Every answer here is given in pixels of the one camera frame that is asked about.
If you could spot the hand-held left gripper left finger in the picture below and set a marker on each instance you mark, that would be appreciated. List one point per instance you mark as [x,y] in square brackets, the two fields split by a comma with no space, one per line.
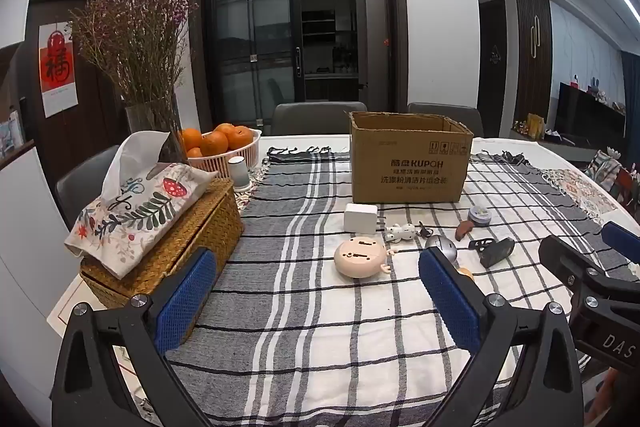
[186,302]

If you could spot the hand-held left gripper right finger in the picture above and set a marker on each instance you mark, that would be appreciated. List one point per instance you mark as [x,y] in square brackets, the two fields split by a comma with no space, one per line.
[447,302]

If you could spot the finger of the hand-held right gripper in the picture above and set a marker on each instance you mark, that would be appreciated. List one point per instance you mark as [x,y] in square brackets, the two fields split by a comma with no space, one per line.
[565,259]
[620,238]

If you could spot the silver egg-shaped gadget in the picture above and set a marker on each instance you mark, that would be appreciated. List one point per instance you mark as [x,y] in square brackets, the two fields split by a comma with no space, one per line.
[442,248]

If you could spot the beige round toy device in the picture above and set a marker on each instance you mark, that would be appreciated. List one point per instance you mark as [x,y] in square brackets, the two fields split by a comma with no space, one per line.
[359,257]

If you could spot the brown cardboard box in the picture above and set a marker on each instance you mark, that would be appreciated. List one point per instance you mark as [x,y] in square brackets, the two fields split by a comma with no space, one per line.
[410,162]

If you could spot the person's right hand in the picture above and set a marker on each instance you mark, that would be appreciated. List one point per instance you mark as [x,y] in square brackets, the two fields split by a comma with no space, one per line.
[602,399]

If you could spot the small orange object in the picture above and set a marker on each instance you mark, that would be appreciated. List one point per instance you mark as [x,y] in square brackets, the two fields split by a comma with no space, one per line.
[466,274]

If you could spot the floral patterned tablecloth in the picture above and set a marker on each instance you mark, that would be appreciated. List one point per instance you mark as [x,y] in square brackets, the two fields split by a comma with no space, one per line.
[585,192]

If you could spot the colourful patterned fabric item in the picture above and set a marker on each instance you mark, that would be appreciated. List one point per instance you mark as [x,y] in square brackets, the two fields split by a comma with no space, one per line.
[607,174]

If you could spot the small brown curved piece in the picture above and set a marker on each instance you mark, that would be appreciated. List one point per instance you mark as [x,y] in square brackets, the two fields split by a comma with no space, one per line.
[464,231]

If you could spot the woven straw basket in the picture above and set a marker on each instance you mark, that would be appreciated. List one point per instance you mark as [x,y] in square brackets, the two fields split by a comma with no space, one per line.
[210,227]

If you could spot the small white toy figurine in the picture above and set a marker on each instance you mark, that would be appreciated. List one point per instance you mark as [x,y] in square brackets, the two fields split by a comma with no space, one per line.
[400,233]

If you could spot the floral fabric tissue cover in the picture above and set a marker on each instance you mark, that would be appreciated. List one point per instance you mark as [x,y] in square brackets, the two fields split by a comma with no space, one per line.
[145,207]

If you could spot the white square charger block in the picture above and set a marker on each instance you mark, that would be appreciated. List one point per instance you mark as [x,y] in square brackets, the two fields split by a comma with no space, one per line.
[360,218]

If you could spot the grey white plaid tablecloth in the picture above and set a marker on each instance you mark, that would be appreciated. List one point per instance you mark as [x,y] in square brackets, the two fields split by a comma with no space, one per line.
[310,307]

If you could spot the black television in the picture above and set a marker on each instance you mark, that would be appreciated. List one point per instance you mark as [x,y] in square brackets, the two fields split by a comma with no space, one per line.
[590,114]

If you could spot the yellow paper bag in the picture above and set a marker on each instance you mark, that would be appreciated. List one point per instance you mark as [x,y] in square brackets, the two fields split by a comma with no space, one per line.
[535,126]

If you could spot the small white cylindrical cup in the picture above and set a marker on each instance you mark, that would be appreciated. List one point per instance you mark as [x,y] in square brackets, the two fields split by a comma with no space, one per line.
[238,172]

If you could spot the dark blue curtain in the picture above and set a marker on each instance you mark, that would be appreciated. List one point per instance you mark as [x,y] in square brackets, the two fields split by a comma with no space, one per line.
[632,92]

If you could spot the white plastic fruit basket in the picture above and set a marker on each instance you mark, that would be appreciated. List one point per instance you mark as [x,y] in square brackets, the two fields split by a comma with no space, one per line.
[230,162]

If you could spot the white tissue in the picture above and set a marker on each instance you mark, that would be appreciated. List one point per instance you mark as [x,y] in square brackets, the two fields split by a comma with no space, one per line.
[132,157]

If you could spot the grey dining chair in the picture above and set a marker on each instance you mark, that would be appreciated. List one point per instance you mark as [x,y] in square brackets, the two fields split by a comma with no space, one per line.
[82,182]
[450,114]
[315,117]

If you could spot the pile of oranges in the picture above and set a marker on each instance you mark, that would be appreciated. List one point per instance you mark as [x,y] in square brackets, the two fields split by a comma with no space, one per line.
[220,139]

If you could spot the glass vase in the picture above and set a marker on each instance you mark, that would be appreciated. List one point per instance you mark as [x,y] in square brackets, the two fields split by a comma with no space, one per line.
[150,122]

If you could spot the dark brown wooden door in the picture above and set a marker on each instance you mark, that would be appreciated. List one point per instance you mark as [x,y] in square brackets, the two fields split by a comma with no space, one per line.
[95,127]

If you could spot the dark door with emblem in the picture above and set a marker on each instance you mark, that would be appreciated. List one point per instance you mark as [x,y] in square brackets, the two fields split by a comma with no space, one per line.
[493,57]

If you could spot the dried purple flower bunch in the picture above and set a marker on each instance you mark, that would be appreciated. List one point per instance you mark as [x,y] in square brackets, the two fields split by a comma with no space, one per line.
[135,32]

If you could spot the dark framed sliding glass door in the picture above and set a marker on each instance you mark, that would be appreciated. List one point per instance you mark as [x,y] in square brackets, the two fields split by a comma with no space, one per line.
[250,32]

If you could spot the grey refrigerator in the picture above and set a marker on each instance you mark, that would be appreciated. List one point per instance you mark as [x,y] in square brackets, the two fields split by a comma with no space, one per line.
[372,32]

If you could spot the red wall calendar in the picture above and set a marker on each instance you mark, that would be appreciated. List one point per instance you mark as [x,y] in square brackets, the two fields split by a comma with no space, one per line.
[56,67]

